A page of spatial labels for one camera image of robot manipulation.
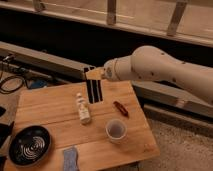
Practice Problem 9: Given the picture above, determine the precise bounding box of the black coiled cable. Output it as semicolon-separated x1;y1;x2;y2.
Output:
0;71;28;95

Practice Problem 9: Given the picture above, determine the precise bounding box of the black object at left edge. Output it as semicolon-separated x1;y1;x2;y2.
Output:
0;105;16;149

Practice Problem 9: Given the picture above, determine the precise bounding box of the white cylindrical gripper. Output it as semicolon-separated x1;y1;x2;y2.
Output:
85;56;133;81

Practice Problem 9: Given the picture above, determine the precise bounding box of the small white glue bottle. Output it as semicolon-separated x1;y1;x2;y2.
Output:
76;93;91;125

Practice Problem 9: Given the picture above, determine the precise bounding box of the black white striped eraser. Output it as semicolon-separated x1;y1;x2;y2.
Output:
86;79;103;104

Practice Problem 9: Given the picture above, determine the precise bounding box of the black patterned plate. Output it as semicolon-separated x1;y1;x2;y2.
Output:
8;125;51;167

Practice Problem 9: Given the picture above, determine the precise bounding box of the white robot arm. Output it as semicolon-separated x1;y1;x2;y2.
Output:
85;46;213;105

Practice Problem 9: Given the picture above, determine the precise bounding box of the blue object on floor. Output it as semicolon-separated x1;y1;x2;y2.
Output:
29;79;47;89

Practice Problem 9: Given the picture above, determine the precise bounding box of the blue grey sponge cloth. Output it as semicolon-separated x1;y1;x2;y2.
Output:
63;146;79;171

